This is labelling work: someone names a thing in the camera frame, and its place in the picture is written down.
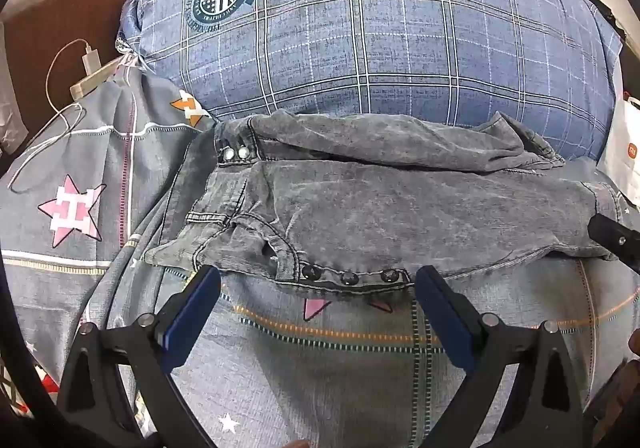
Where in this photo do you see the grey star-printed blanket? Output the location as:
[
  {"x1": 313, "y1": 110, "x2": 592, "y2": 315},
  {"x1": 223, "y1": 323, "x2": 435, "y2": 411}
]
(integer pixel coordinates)
[{"x1": 0, "y1": 63, "x2": 640, "y2": 448}]

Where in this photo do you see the blue plaid pillow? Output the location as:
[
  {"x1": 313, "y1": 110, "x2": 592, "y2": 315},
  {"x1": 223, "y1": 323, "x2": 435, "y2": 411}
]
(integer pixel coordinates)
[{"x1": 116, "y1": 0, "x2": 623, "y2": 161}]

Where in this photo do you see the white paper bag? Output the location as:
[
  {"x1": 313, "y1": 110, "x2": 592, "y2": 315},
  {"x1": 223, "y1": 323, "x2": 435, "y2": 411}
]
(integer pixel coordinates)
[{"x1": 597, "y1": 90, "x2": 640, "y2": 206}]

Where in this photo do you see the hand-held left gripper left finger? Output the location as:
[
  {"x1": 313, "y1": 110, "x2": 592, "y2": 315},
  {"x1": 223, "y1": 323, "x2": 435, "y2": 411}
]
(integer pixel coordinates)
[{"x1": 56, "y1": 264, "x2": 222, "y2": 448}]

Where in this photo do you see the grey denim jacket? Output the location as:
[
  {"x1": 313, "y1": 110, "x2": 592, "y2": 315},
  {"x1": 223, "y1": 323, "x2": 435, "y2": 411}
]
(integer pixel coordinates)
[{"x1": 142, "y1": 109, "x2": 623, "y2": 296}]

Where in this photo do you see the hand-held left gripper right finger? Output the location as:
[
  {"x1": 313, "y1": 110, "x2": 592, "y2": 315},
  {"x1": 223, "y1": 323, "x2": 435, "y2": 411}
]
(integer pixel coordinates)
[{"x1": 414, "y1": 265, "x2": 586, "y2": 448}]

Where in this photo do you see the white charging cable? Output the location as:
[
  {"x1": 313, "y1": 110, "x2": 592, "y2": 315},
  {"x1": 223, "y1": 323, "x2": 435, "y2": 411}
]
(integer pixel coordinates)
[{"x1": 7, "y1": 39, "x2": 102, "y2": 195}]

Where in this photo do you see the beige power bank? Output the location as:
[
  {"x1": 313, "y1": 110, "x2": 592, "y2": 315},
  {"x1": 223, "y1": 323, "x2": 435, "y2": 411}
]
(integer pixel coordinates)
[{"x1": 69, "y1": 62, "x2": 119, "y2": 102}]

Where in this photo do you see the brown headboard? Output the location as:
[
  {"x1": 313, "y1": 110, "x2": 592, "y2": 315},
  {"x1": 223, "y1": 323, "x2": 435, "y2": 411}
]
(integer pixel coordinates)
[{"x1": 0, "y1": 0, "x2": 158, "y2": 159}]

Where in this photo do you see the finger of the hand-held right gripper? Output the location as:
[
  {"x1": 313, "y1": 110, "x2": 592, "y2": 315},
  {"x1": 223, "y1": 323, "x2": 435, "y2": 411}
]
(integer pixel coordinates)
[{"x1": 587, "y1": 213, "x2": 640, "y2": 275}]

